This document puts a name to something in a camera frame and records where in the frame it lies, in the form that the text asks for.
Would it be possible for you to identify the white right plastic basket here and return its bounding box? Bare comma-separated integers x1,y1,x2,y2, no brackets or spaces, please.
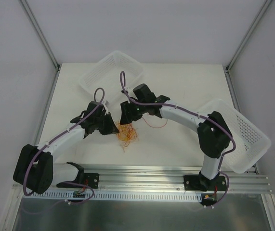
197,99,271,174

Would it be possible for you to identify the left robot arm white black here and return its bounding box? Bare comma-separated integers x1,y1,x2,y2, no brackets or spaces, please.
13,101,119,196

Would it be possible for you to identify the aluminium frame post right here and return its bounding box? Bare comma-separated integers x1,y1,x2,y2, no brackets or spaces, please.
225,0,274,73

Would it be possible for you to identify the aluminium frame post left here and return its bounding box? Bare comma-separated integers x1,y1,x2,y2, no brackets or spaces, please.
18,0,61,70

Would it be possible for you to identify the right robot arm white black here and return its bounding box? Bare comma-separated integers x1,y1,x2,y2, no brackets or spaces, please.
120,84,234,192

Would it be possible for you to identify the aluminium frame post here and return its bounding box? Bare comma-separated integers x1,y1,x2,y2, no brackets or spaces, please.
18,0,61,70
225,0,274,73

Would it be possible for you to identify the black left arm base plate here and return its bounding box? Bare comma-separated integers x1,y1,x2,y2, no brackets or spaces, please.
56,172,100,189

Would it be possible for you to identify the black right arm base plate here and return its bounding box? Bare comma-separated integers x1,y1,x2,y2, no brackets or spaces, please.
183,174,227,192

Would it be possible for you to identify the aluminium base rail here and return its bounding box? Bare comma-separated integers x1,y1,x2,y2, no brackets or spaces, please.
12,163,273,194

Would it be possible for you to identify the white left plastic basket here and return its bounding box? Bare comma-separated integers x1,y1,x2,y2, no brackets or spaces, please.
79,51,144,105

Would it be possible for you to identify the white slotted cable duct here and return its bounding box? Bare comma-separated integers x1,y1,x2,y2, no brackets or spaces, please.
30,190,202,203

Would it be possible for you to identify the white plastic basket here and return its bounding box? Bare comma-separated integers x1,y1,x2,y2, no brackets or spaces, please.
79,51,144,105
197,99,271,174

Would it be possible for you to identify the orange yellow cable pile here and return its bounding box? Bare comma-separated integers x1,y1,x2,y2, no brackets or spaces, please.
115,122,140,154

